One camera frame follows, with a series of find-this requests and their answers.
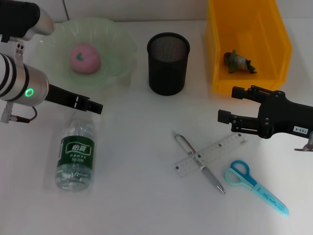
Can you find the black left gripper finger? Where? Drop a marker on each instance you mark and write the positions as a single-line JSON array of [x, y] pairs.
[[96, 107]]

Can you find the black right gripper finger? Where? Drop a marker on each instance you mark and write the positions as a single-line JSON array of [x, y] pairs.
[[238, 93], [224, 116]]

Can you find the silver ballpoint pen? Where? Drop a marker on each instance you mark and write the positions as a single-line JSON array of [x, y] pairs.
[[210, 176]]

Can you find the clear plastic ruler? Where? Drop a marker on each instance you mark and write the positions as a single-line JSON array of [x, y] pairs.
[[215, 150]]

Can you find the yellow plastic bin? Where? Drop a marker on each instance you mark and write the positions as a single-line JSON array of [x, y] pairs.
[[247, 29]]

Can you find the pink toy peach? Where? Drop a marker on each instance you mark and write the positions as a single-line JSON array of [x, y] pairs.
[[85, 60]]

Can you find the small green toy figure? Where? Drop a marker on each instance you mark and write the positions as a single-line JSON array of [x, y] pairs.
[[238, 62]]

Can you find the black mesh pen holder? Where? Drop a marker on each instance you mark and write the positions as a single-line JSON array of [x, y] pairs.
[[167, 71]]

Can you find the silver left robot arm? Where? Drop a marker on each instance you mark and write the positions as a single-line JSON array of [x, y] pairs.
[[22, 83]]

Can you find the translucent green fruit plate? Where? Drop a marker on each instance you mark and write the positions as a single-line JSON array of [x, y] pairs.
[[112, 51]]

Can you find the blue cyan scissors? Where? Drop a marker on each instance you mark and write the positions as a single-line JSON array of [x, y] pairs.
[[266, 194]]

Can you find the green label water bottle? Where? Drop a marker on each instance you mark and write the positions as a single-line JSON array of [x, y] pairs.
[[75, 151]]

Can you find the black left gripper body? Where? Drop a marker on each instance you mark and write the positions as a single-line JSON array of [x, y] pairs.
[[66, 99]]

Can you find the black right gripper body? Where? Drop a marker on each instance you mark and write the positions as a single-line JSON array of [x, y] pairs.
[[286, 117]]

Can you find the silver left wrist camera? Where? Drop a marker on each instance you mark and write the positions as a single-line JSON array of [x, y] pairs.
[[19, 17]]

